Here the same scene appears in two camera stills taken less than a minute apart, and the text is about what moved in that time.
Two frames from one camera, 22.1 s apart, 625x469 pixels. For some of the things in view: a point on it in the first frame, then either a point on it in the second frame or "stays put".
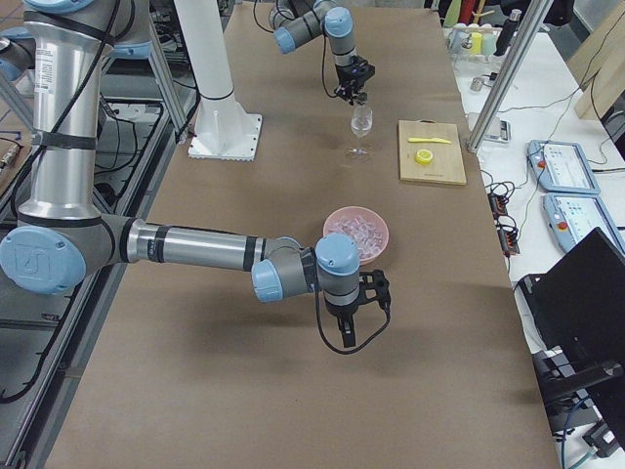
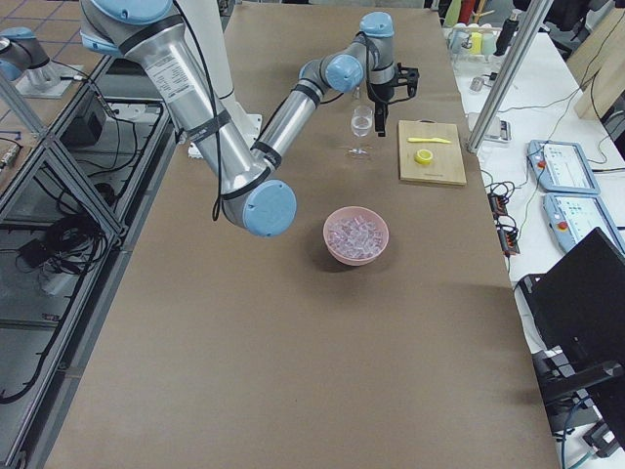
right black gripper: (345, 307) -> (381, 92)
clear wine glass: (361, 122) stays put
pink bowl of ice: (364, 226) stays put
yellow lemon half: (424, 156) stays put
